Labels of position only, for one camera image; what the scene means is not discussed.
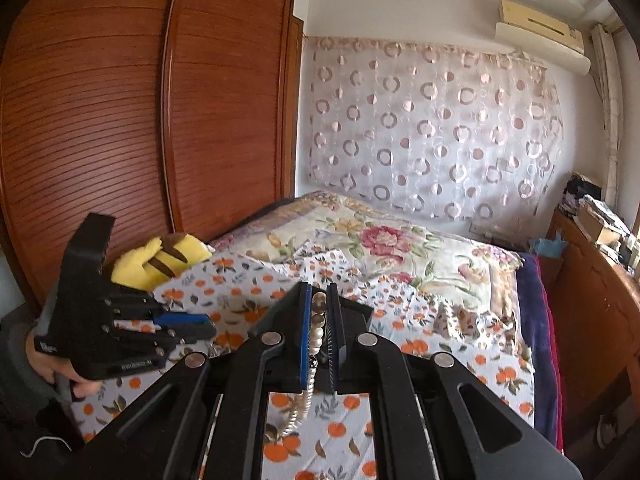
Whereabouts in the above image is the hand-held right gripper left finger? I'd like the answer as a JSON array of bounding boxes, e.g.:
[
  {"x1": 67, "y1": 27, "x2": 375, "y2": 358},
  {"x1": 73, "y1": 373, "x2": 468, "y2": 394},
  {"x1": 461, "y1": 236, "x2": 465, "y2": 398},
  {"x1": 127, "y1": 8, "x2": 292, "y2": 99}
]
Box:
[{"x1": 80, "y1": 281, "x2": 314, "y2": 480}]

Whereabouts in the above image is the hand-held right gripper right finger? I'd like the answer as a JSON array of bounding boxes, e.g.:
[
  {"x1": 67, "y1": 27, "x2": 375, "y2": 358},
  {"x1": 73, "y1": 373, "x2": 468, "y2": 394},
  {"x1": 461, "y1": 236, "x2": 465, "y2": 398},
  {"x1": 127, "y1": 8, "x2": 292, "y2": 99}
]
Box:
[{"x1": 327, "y1": 282, "x2": 582, "y2": 480}]

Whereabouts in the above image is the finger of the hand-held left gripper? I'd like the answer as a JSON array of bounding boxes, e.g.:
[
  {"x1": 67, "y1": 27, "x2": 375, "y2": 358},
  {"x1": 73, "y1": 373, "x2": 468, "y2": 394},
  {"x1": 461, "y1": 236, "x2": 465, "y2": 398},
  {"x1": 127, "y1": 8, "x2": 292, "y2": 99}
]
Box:
[
  {"x1": 107, "y1": 292, "x2": 212, "y2": 328},
  {"x1": 114, "y1": 322, "x2": 219, "y2": 357}
]

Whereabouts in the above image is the white pearl necklace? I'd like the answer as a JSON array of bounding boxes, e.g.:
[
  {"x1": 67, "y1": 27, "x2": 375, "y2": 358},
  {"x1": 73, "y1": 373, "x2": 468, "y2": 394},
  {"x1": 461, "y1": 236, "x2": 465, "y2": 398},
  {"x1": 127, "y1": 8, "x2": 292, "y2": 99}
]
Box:
[{"x1": 279, "y1": 285, "x2": 329, "y2": 439}]

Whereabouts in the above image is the person's left forearm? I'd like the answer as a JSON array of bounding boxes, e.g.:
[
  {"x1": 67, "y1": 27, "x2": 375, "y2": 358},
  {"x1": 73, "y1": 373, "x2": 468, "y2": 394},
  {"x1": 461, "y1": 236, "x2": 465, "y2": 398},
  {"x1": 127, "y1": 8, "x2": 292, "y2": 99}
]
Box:
[{"x1": 0, "y1": 317, "x2": 62, "y2": 423}]

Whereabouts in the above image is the person's left hand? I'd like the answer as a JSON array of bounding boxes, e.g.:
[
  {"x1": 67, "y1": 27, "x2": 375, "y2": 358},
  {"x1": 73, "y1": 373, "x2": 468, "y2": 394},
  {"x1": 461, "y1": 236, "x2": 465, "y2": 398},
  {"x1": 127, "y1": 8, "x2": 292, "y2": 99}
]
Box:
[{"x1": 25, "y1": 344, "x2": 102, "y2": 400}]

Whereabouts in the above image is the yellow plush toy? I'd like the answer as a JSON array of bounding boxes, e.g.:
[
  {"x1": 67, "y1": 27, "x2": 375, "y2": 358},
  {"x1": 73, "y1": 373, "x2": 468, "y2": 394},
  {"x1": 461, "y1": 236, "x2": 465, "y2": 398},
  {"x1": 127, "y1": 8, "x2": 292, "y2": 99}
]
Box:
[{"x1": 110, "y1": 232, "x2": 212, "y2": 292}]

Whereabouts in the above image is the floral blanket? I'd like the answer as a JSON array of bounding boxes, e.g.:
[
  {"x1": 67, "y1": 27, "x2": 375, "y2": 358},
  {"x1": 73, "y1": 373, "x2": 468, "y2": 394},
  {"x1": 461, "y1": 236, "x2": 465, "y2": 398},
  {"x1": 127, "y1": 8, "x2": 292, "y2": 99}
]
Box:
[{"x1": 210, "y1": 191, "x2": 527, "y2": 332}]

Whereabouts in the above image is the orange fruit print cloth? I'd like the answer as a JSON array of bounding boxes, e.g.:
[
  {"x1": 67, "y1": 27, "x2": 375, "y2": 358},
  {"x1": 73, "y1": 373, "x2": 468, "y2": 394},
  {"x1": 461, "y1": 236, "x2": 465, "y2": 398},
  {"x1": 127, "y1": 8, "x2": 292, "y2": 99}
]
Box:
[{"x1": 70, "y1": 247, "x2": 537, "y2": 480}]

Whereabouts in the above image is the person's dark clothing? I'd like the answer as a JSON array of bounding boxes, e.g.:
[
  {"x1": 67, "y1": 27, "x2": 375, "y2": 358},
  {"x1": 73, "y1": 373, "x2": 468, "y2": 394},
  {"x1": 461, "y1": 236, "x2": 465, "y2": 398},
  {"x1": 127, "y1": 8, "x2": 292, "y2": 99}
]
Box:
[{"x1": 0, "y1": 400, "x2": 87, "y2": 480}]

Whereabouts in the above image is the brown wooden wardrobe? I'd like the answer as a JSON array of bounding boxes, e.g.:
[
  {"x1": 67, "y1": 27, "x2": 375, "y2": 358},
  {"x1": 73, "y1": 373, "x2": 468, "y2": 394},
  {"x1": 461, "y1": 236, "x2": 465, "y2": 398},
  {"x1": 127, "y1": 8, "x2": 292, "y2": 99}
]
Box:
[{"x1": 0, "y1": 0, "x2": 307, "y2": 307}]

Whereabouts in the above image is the dark blue blanket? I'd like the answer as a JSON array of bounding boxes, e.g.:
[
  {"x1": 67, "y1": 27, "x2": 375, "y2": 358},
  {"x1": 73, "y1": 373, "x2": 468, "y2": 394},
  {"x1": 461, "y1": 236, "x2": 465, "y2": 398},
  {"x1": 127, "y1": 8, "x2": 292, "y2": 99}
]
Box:
[{"x1": 514, "y1": 252, "x2": 567, "y2": 457}]

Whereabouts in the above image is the circle pattern sheer curtain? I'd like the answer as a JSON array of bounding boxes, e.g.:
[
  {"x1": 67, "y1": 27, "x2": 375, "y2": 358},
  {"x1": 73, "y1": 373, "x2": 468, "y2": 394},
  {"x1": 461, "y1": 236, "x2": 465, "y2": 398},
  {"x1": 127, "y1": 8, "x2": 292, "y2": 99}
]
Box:
[{"x1": 306, "y1": 35, "x2": 567, "y2": 227}]

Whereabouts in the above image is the teal cloth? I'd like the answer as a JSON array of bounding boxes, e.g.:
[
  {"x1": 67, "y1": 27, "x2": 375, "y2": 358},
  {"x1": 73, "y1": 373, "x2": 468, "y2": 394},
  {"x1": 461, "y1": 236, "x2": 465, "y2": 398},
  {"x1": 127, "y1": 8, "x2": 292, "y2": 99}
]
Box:
[{"x1": 529, "y1": 236, "x2": 569, "y2": 258}]

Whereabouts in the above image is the wooden side cabinet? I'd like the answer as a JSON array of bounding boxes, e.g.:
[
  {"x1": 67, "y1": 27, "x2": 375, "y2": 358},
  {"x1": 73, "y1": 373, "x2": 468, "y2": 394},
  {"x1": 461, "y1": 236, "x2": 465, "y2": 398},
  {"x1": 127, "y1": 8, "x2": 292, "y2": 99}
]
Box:
[{"x1": 544, "y1": 207, "x2": 640, "y2": 442}]

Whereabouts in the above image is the pile of dark items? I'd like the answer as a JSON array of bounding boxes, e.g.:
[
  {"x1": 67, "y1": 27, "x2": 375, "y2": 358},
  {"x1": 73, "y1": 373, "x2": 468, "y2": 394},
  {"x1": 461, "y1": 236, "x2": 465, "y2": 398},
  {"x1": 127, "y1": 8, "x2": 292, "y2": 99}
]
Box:
[{"x1": 561, "y1": 172, "x2": 594, "y2": 212}]

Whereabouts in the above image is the cardboard box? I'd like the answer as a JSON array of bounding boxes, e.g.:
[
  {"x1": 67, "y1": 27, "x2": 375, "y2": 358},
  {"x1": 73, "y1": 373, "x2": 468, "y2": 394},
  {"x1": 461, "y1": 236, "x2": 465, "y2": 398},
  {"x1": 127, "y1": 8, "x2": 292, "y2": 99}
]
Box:
[{"x1": 574, "y1": 207, "x2": 627, "y2": 247}]

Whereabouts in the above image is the stack of folded clothes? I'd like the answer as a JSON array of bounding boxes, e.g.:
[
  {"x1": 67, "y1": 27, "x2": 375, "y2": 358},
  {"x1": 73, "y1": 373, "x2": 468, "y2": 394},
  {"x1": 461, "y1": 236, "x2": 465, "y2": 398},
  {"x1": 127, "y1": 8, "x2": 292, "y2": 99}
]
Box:
[{"x1": 581, "y1": 192, "x2": 637, "y2": 235}]

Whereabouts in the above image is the patterned window curtain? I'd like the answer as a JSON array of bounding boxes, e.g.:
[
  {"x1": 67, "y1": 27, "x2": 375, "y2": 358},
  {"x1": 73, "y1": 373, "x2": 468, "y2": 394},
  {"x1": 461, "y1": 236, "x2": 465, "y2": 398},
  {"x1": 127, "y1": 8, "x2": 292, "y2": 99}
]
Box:
[{"x1": 589, "y1": 22, "x2": 627, "y2": 197}]

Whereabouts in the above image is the wall air conditioner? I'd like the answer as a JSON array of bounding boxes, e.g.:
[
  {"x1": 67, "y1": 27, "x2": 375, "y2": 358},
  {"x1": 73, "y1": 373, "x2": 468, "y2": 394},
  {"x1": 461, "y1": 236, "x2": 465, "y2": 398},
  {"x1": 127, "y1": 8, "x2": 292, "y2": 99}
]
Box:
[{"x1": 494, "y1": 0, "x2": 593, "y2": 77}]

